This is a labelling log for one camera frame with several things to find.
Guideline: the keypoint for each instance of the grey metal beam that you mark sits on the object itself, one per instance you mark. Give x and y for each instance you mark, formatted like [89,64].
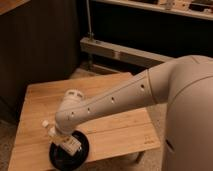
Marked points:
[122,53]

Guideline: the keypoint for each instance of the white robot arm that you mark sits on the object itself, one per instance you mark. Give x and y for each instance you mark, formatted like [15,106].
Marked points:
[185,85]

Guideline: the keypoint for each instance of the wooden shelf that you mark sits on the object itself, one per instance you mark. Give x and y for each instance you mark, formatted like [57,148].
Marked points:
[176,7]

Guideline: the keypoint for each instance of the small white plastic bottle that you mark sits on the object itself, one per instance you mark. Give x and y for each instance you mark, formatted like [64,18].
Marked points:
[71,149]

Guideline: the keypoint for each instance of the wooden table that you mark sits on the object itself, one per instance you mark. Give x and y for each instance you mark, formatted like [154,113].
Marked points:
[113,136]

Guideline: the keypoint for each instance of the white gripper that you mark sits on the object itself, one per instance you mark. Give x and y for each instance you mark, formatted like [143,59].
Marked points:
[62,138]

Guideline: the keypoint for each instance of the metal pole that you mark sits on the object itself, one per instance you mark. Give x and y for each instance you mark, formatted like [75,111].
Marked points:
[90,32]

